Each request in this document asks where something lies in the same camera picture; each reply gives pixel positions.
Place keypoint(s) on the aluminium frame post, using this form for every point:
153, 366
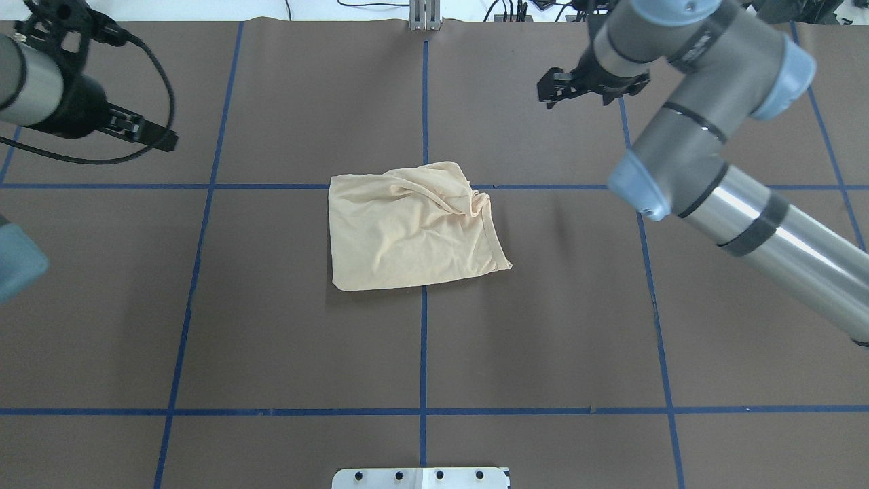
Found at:
425, 15

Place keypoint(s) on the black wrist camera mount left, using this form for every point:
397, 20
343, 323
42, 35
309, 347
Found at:
51, 22

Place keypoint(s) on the beige long-sleeve printed shirt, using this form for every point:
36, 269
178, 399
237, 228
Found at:
410, 227

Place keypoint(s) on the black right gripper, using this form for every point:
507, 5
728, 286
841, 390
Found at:
606, 80

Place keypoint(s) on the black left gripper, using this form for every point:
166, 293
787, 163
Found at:
80, 107

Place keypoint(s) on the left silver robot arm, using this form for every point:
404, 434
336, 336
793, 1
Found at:
43, 89

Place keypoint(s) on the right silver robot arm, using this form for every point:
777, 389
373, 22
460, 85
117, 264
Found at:
735, 68

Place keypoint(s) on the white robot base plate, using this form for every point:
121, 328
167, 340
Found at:
422, 477

